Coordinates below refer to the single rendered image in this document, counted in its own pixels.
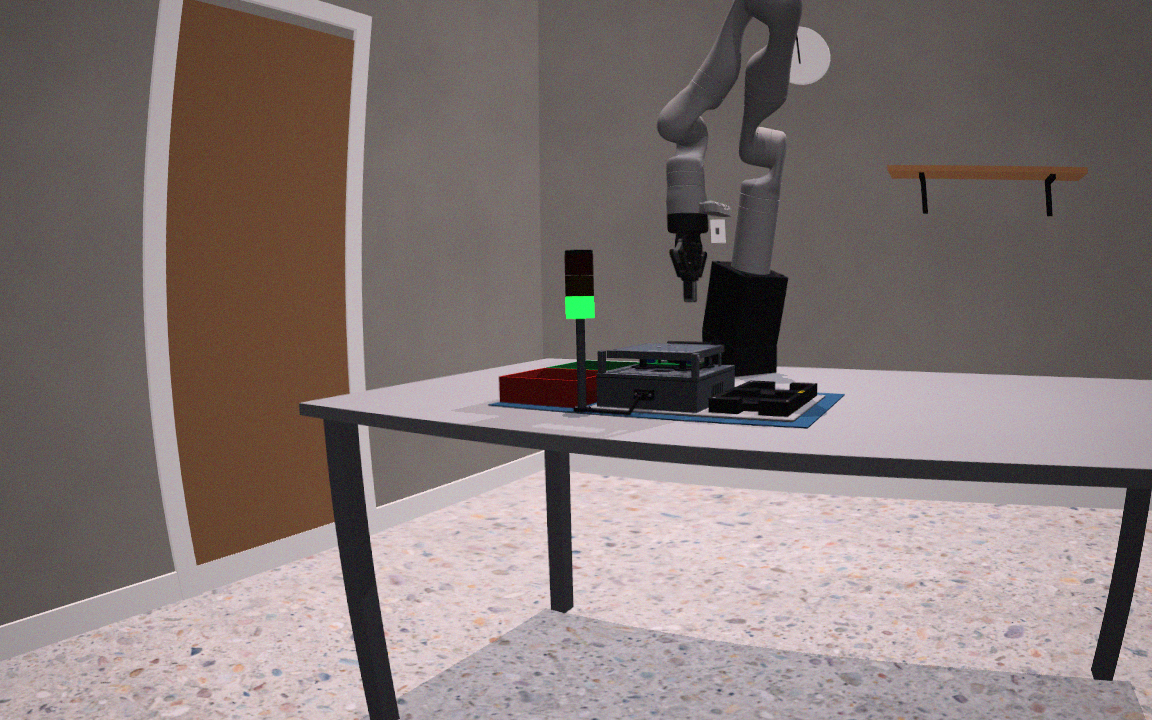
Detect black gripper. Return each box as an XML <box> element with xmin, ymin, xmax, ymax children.
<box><xmin>667</xmin><ymin>213</ymin><xmax>708</xmax><ymax>302</ymax></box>

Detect green circuit board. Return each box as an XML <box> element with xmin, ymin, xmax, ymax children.
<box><xmin>647</xmin><ymin>358</ymin><xmax>704</xmax><ymax>366</ymax></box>

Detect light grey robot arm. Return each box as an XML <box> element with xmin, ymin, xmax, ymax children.
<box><xmin>657</xmin><ymin>0</ymin><xmax>803</xmax><ymax>275</ymax></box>

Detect red bin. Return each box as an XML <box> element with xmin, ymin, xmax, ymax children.
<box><xmin>499</xmin><ymin>367</ymin><xmax>598</xmax><ymax>408</ymax></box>

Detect green open bin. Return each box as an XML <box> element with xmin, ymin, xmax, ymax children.
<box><xmin>551</xmin><ymin>361</ymin><xmax>638</xmax><ymax>371</ymax></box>

